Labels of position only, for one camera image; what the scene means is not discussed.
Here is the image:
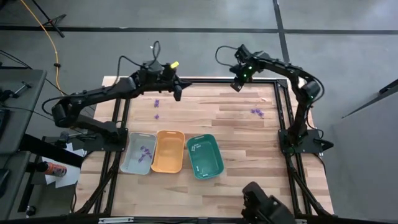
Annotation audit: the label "green plastic bin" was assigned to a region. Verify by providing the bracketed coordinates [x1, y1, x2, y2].
[185, 133, 225, 180]

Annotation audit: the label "orange spray can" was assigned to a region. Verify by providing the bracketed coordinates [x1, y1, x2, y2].
[36, 161, 68, 178]

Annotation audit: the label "white paper sheets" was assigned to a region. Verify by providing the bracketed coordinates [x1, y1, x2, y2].
[41, 141, 86, 189]

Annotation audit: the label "black support beam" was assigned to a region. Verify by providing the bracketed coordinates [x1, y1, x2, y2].
[19, 133, 85, 169]

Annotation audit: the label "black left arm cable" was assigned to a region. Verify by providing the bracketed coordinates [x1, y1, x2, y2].
[150, 40, 161, 63]

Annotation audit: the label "grey plastic bin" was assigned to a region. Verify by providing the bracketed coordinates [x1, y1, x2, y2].
[119, 132, 158, 175]

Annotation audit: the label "yellow plastic bin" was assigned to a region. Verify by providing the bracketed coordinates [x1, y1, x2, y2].
[150, 129, 186, 174]

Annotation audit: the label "black bulky device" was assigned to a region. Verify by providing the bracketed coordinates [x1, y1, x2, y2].
[241, 181, 297, 224]

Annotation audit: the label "black stand leg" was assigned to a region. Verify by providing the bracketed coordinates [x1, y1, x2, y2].
[341, 78, 398, 119]

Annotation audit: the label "yellow cable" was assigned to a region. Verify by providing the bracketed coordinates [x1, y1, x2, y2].
[19, 0, 62, 91]

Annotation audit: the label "dark grey desk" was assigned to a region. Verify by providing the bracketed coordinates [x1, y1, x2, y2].
[0, 68, 48, 156]

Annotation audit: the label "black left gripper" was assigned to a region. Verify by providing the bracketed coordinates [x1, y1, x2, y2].
[134, 60, 193, 103]

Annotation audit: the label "black tripod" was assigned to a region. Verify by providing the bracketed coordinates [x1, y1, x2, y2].
[29, 0, 68, 39]

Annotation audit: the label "black desk clamp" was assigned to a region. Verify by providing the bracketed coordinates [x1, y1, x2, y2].
[0, 80, 32, 103]

